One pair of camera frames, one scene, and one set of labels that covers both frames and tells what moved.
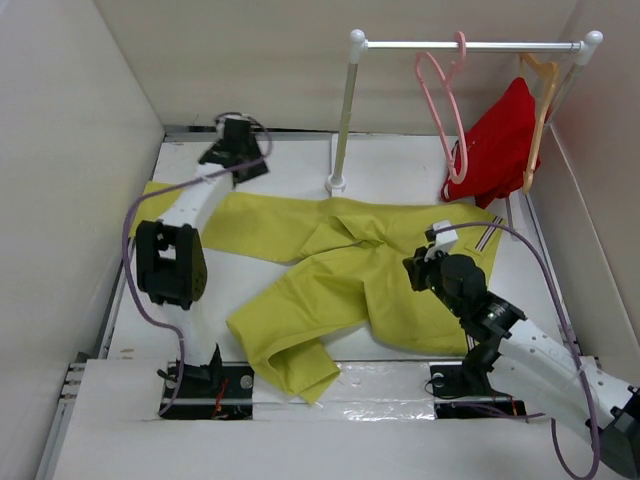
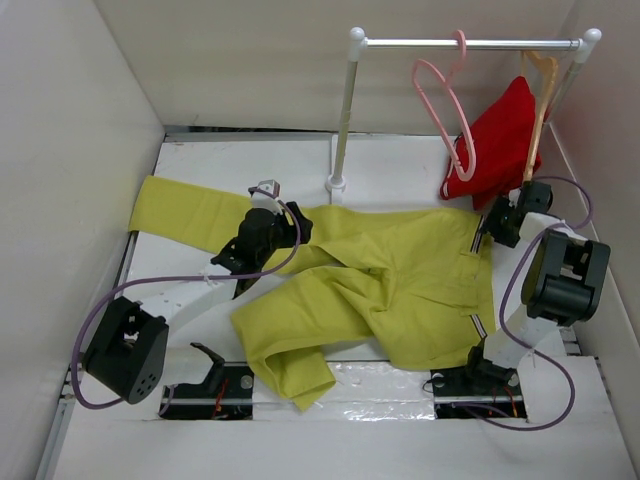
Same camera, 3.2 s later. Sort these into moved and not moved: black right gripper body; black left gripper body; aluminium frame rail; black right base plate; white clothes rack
Moved: black right gripper body; black left gripper body
Not moved: white clothes rack; black right base plate; aluminium frame rail
